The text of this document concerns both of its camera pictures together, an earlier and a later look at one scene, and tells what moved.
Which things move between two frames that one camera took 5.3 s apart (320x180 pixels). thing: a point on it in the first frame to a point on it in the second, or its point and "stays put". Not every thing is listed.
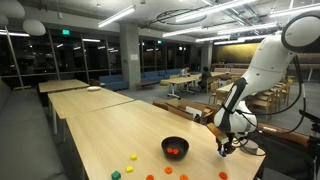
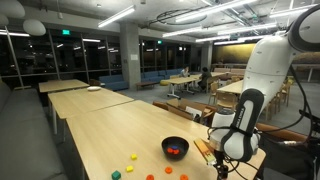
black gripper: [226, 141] to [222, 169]
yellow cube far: [133, 156] stays put
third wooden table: [61, 84] stays put
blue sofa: [114, 82] stays put
